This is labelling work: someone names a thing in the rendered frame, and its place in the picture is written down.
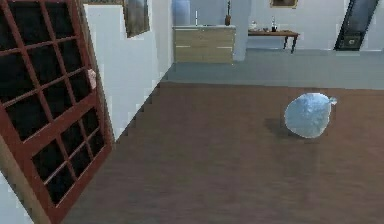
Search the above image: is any light wood kitchen cabinet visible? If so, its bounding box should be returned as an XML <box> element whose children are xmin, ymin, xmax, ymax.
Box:
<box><xmin>172</xmin><ymin>25</ymin><xmax>237</xmax><ymax>65</ymax></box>

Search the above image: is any brown slim bottle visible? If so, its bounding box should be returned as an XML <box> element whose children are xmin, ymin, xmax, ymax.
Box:
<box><xmin>224</xmin><ymin>0</ymin><xmax>232</xmax><ymax>27</ymax></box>

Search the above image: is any red glass-paned room door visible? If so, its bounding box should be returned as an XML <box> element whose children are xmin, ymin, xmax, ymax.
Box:
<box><xmin>0</xmin><ymin>0</ymin><xmax>114</xmax><ymax>224</ymax></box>

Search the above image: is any gold framed wall picture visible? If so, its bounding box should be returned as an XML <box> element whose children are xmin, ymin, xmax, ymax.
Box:
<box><xmin>269</xmin><ymin>0</ymin><xmax>299</xmax><ymax>9</ymax></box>

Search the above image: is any brown wooden side table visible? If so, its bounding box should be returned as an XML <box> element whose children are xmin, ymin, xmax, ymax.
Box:
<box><xmin>247</xmin><ymin>29</ymin><xmax>301</xmax><ymax>55</ymax></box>

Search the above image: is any dark framed wall picture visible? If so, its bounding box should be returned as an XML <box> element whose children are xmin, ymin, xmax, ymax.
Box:
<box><xmin>122</xmin><ymin>0</ymin><xmax>151</xmax><ymax>39</ymax></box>

